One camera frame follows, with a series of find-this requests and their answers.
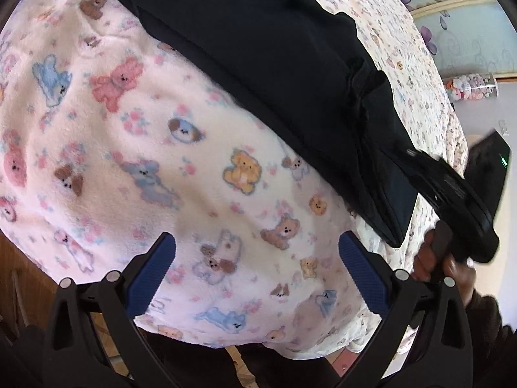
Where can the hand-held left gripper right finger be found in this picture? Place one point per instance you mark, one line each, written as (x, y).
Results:
(363, 277)

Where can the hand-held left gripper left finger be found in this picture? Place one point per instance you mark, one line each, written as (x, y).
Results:
(150, 279)

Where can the black pants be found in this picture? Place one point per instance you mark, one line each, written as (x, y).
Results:
(262, 56)

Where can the person's right forearm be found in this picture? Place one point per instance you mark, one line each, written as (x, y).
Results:
(492, 331)

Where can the person's right hand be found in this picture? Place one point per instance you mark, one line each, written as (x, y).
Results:
(430, 258)

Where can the person's dark clothing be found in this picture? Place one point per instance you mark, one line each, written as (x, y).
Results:
(194, 367)

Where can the clear tube of plush toys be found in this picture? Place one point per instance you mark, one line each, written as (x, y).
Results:
(470, 87)

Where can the bear printed fleece blanket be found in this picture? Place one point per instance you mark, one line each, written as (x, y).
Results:
(141, 149)

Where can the purple flower wardrobe doors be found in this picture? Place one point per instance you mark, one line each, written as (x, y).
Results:
(444, 20)

